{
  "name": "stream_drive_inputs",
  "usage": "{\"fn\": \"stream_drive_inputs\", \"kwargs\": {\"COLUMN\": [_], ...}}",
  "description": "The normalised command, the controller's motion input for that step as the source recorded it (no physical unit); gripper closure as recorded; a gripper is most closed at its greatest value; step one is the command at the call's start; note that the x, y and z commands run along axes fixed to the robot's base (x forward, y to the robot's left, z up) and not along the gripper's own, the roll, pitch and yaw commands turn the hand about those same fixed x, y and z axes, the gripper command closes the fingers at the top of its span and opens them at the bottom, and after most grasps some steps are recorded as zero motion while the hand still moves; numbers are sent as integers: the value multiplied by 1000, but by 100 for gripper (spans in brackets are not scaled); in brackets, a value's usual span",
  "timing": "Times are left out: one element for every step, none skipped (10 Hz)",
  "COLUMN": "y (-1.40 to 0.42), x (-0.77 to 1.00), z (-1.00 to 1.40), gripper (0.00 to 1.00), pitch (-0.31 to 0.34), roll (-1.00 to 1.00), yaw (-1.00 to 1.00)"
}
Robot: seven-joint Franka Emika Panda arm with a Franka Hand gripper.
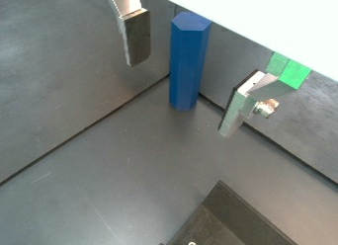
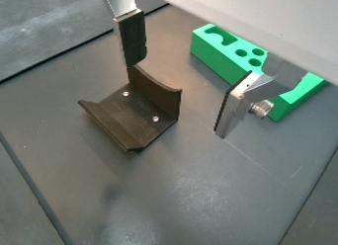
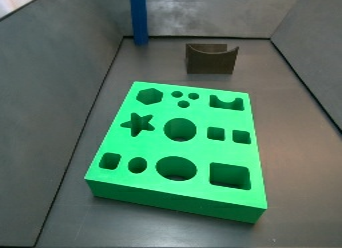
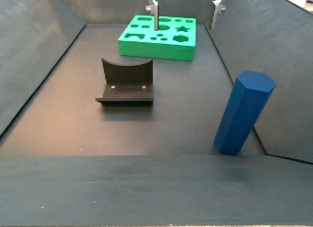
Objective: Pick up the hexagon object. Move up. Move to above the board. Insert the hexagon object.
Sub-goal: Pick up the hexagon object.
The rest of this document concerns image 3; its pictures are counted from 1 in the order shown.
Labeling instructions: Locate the dark grey curved block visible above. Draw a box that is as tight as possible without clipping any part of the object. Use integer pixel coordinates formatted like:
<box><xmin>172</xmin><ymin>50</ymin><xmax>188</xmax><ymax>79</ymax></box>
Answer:
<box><xmin>185</xmin><ymin>43</ymin><xmax>239</xmax><ymax>74</ymax></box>

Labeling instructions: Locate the green shape sorting board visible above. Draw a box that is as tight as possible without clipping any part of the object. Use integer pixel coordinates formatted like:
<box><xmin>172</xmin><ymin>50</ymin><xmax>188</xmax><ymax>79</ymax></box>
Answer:
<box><xmin>85</xmin><ymin>81</ymin><xmax>267</xmax><ymax>223</ymax></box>

